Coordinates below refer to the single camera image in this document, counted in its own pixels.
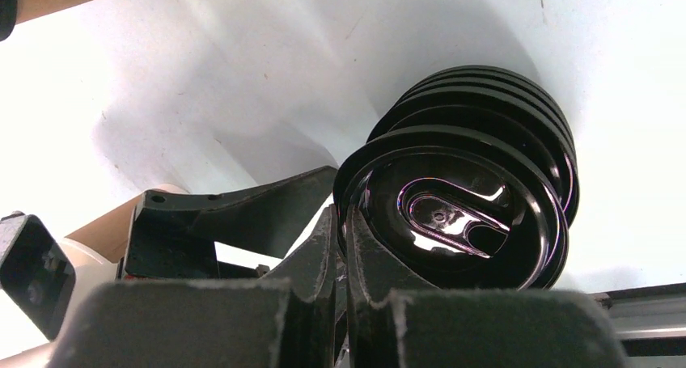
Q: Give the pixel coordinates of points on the black plastic cup lid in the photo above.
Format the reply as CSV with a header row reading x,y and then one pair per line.
x,y
461,208

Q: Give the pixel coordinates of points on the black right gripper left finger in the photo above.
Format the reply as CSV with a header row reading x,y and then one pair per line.
x,y
306,316

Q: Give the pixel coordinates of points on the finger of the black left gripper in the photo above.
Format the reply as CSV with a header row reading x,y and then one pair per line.
x,y
173,236

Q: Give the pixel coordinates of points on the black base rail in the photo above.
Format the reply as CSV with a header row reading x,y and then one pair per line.
x,y
650,323

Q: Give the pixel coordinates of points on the stack of black lids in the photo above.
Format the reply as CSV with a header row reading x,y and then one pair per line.
x,y
516,109

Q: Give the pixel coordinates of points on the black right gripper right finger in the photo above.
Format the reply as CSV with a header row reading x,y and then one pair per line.
x,y
376,322

